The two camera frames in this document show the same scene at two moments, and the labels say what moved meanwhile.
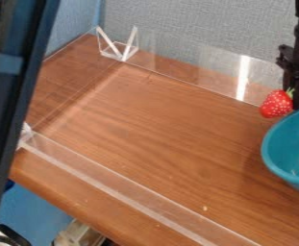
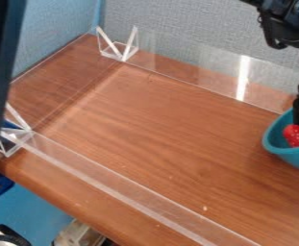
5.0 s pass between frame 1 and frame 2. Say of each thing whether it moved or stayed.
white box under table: stayed
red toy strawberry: moved
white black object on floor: stayed
